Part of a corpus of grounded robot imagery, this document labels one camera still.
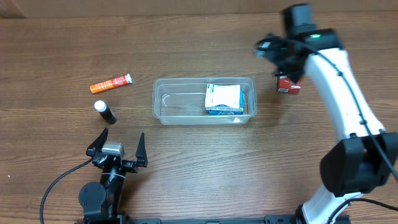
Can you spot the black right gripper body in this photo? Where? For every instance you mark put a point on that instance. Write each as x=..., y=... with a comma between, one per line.
x=276, y=51

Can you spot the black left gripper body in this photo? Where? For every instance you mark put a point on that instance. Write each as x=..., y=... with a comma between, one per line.
x=128, y=165

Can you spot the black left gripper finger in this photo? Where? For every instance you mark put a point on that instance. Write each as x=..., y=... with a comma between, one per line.
x=97, y=144
x=141, y=154

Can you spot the red small carton box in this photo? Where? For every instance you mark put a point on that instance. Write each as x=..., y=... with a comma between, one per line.
x=286, y=85

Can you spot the black bottle white cap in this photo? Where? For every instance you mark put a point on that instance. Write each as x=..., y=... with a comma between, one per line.
x=105, y=111

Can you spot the orange tablet tube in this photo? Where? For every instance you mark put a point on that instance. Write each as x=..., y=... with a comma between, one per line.
x=111, y=84

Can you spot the white box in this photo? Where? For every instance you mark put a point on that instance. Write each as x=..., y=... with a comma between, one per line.
x=222, y=97

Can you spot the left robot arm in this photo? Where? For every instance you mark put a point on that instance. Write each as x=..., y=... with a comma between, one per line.
x=100, y=200

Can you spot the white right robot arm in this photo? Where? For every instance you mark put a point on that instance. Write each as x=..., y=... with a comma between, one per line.
x=365, y=153

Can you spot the clear plastic container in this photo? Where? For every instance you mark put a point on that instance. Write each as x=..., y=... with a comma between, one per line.
x=181, y=101

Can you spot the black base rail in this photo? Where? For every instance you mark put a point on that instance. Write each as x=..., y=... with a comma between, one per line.
x=211, y=220

